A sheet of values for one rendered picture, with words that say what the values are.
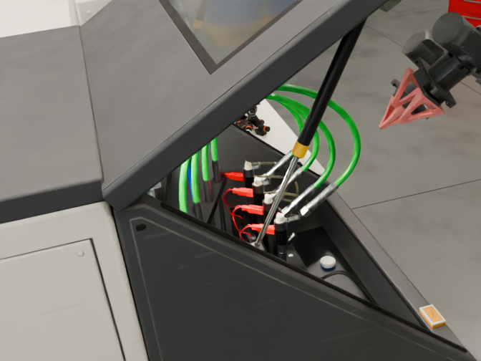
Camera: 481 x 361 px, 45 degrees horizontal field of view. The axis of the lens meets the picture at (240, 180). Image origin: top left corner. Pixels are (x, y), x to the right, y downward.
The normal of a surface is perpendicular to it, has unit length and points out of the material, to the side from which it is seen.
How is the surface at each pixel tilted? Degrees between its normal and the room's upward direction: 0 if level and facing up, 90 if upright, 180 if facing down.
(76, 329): 90
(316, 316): 90
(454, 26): 53
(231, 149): 90
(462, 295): 0
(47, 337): 90
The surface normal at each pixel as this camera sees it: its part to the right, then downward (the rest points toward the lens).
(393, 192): -0.09, -0.85
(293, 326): 0.27, 0.48
